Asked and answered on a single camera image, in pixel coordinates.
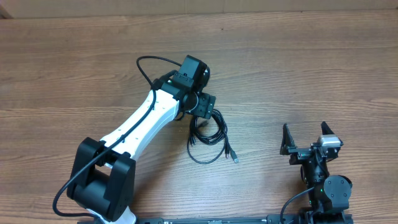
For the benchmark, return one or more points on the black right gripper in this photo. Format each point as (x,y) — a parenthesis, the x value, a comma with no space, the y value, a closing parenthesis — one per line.
(300,154)

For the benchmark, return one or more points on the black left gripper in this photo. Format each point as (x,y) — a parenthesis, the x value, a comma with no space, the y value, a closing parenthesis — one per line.
(204,104)

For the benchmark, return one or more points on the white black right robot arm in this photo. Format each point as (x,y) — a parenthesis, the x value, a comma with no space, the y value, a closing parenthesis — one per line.
(328,194)

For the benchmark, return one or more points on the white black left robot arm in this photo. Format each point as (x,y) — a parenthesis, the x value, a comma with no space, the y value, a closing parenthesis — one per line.
(103,172)

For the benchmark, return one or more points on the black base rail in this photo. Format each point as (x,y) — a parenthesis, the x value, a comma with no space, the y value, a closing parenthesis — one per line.
(270,219)

